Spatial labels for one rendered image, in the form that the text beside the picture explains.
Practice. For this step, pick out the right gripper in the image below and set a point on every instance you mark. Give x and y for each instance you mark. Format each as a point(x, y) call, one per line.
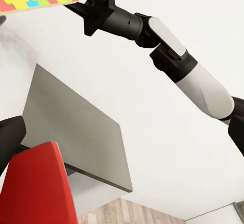
point(104, 15)

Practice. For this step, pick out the desk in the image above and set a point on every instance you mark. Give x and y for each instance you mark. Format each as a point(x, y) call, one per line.
point(90, 142)

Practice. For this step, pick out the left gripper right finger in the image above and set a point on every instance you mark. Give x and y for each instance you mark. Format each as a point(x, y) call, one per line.
point(236, 131)

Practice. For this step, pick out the swivel chair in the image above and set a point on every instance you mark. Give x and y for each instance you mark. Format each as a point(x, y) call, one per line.
point(36, 189)

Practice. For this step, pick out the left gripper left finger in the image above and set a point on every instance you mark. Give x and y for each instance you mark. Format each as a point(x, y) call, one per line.
point(12, 132)

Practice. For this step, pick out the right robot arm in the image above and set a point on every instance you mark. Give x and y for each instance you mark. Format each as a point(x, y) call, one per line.
point(170, 55)

